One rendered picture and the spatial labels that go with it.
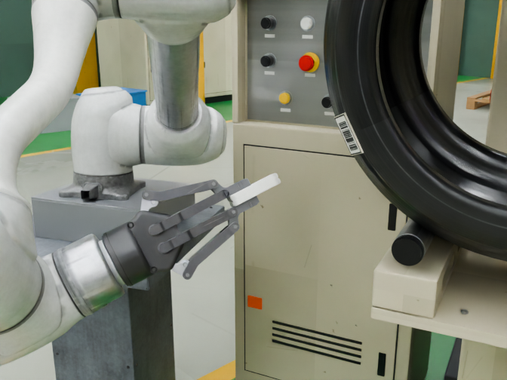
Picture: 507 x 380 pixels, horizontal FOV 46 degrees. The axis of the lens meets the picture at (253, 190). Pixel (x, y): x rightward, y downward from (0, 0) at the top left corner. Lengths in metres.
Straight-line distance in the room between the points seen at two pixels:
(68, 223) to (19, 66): 7.50
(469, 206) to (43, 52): 0.63
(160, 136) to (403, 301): 0.80
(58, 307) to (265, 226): 1.09
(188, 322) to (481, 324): 1.72
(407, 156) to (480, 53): 10.51
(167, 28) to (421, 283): 0.58
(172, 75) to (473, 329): 0.73
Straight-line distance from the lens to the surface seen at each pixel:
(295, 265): 1.75
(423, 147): 1.06
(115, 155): 1.54
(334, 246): 1.68
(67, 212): 1.56
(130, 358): 1.66
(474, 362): 1.34
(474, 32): 11.34
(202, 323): 2.46
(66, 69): 0.92
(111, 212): 1.49
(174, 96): 1.30
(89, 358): 1.73
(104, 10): 1.03
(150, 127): 1.48
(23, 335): 0.73
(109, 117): 1.53
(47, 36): 0.95
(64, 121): 6.31
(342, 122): 0.83
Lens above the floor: 1.23
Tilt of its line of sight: 17 degrees down
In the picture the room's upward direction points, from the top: straight up
